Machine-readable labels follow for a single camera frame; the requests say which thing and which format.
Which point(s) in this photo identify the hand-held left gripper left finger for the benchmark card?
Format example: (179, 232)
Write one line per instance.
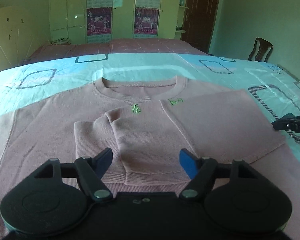
(105, 158)

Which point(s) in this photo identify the pink checked bed cover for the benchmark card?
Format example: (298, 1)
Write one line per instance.
(130, 45)

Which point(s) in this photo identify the dark wooden door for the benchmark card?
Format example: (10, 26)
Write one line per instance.
(201, 12)

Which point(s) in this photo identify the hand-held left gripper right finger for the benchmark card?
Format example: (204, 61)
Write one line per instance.
(188, 163)

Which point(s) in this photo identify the pink knit sweater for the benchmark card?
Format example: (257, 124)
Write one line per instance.
(150, 130)

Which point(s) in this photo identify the dark wooden chair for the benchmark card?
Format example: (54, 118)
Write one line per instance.
(261, 51)

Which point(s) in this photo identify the stack of papers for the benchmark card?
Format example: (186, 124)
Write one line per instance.
(61, 41)

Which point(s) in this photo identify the pale green wardrobe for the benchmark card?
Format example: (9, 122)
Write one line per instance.
(75, 5)

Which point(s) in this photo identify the pale yellow headboard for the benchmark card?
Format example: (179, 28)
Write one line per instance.
(15, 37)

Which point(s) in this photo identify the corner wall shelf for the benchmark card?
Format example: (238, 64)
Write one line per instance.
(183, 7)

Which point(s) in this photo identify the blue patterned bedsheet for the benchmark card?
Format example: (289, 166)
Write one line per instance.
(165, 65)

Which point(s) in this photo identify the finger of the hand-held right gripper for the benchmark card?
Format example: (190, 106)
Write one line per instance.
(281, 125)
(293, 117)

